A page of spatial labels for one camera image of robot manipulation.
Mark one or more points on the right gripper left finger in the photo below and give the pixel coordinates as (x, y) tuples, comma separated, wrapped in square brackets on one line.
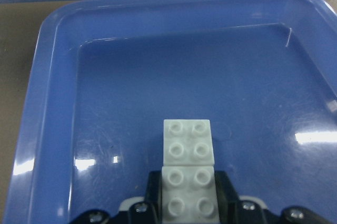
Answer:
[(147, 210)]

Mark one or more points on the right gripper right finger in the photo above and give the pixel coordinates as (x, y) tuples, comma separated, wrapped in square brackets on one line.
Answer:
[(235, 209)]

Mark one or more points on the white block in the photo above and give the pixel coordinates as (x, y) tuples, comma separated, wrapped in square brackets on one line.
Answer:
[(189, 195), (187, 142)]

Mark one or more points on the blue plastic tray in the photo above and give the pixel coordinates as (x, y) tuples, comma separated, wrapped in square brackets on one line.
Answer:
[(107, 73)]

